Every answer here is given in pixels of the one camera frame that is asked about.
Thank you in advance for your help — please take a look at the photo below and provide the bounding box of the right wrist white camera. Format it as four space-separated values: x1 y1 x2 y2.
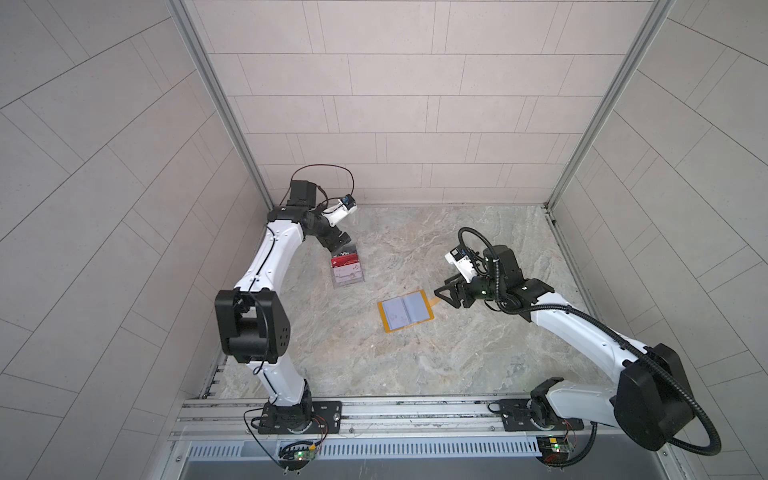
445 247 478 282

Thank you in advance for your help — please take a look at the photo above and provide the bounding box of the right black corrugated cable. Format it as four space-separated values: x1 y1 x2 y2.
457 226 722 469

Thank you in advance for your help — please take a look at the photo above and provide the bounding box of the clear acrylic card stand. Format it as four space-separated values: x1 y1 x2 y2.
330 243 364 288

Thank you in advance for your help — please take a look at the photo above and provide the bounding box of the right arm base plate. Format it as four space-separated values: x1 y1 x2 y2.
487 398 584 432

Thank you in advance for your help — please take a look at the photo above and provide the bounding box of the green circuit board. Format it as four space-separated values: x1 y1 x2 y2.
278 441 319 471
536 436 574 465

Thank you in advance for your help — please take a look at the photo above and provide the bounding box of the white VIP card in stand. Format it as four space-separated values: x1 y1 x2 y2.
332 263 364 287

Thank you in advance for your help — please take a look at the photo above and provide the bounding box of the yellow leather card holder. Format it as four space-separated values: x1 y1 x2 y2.
377 290 435 333

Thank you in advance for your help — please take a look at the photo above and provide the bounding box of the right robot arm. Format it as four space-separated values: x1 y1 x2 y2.
435 245 720 455

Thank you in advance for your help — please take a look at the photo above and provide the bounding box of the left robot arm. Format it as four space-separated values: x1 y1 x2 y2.
214 180 357 422

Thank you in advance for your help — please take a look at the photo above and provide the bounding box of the right green circuit board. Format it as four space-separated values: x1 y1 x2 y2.
536 436 574 465

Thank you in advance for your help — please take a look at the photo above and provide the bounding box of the left thin black cable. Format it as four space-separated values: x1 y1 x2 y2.
278 163 356 208

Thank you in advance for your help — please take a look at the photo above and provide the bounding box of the left green circuit board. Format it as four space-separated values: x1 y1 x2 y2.
278 441 319 471

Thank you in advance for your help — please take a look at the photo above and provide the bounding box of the white ventilation grille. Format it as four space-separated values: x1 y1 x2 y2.
187 437 542 461

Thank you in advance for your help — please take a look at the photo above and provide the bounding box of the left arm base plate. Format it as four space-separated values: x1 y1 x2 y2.
257 401 343 435

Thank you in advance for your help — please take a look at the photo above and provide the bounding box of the red card in stand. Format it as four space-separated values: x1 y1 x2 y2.
331 253 359 268

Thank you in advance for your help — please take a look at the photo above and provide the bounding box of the aluminium mounting rail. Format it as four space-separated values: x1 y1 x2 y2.
170 394 624 441

